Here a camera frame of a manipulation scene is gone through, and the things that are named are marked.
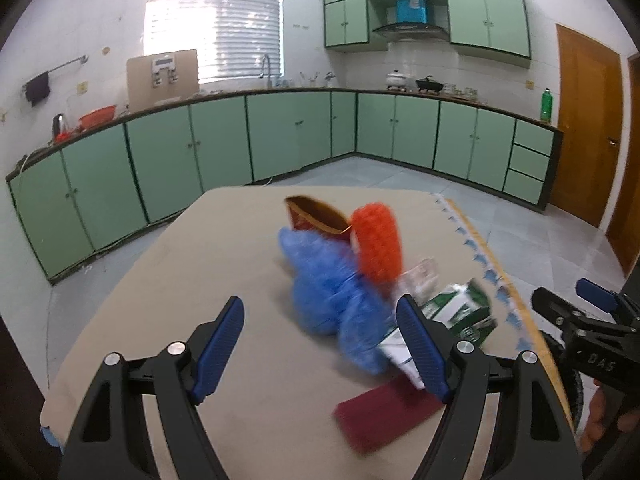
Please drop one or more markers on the green bottle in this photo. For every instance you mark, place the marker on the green bottle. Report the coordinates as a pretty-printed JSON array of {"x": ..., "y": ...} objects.
[{"x": 547, "y": 107}]

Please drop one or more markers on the wooden table with beige cloth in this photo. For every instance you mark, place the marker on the wooden table with beige cloth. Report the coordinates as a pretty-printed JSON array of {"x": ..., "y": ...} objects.
[{"x": 200, "y": 260}]

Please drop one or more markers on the green base cabinets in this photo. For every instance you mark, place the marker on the green base cabinets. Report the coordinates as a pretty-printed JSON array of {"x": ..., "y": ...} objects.
[{"x": 220, "y": 135}]

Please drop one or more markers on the small patterned jar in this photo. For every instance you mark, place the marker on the small patterned jar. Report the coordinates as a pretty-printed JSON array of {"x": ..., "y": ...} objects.
[{"x": 470, "y": 93}]

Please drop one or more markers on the brown board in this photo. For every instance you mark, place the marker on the brown board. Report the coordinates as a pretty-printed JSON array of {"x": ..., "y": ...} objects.
[{"x": 140, "y": 90}]

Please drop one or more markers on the green white drink carton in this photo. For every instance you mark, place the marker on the green white drink carton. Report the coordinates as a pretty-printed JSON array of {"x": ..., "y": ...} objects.
[{"x": 460, "y": 310}]

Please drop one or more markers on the clear wrapper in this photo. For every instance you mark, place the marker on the clear wrapper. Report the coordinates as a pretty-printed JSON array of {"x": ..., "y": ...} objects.
[{"x": 420, "y": 280}]

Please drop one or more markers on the plain wooden door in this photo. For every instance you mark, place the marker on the plain wooden door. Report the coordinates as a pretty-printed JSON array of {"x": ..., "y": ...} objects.
[{"x": 631, "y": 185}]

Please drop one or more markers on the metal towel bar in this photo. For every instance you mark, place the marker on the metal towel bar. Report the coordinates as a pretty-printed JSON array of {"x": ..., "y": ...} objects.
[{"x": 65, "y": 65}]

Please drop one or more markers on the dark towel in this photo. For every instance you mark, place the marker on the dark towel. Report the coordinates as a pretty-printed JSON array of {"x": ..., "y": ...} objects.
[{"x": 37, "y": 89}]

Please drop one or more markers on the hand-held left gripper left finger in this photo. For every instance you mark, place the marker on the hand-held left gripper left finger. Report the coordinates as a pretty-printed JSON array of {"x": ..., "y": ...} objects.
[{"x": 220, "y": 345}]

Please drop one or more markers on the person's right hand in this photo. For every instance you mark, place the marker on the person's right hand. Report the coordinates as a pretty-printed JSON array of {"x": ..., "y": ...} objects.
[{"x": 597, "y": 415}]

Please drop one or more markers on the range hood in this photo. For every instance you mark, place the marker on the range hood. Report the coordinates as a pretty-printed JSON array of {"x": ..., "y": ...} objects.
[{"x": 410, "y": 31}]

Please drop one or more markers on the green wall cabinets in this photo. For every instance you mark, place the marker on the green wall cabinets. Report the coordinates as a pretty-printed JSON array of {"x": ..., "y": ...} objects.
[{"x": 495, "y": 20}]

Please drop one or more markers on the black wok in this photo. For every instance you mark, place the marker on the black wok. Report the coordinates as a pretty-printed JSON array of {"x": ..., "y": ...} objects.
[{"x": 428, "y": 85}]

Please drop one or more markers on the dark red cloth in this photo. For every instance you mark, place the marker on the dark red cloth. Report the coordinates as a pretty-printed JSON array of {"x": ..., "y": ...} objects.
[{"x": 380, "y": 410}]

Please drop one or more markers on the blue box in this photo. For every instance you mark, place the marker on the blue box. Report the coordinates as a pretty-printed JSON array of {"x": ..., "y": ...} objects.
[{"x": 412, "y": 10}]

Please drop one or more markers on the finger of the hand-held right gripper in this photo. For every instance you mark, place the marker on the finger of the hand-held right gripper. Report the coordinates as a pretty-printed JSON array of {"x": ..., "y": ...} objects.
[
  {"x": 550, "y": 302},
  {"x": 595, "y": 292}
]

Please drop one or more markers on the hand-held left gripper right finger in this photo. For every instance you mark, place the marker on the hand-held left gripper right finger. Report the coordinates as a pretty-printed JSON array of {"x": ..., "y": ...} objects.
[{"x": 422, "y": 355}]

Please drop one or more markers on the white cooking pot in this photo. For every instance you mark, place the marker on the white cooking pot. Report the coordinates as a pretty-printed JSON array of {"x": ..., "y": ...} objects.
[{"x": 396, "y": 79}]

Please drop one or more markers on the steel electric kettle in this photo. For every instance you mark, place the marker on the steel electric kettle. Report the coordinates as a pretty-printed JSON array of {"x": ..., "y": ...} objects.
[{"x": 59, "y": 127}]

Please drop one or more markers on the kitchen faucet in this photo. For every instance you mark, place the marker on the kitchen faucet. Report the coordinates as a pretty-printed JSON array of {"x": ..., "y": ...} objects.
[{"x": 265, "y": 62}]

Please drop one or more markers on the red basin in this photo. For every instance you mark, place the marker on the red basin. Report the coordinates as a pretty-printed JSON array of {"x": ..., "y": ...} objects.
[{"x": 97, "y": 116}]

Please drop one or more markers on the orange foam net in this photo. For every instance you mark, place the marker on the orange foam net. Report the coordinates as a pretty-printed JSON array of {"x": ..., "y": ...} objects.
[{"x": 377, "y": 245}]

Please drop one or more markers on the white window blinds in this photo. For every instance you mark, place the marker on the white window blinds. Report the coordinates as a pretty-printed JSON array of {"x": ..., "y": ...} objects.
[{"x": 215, "y": 20}]

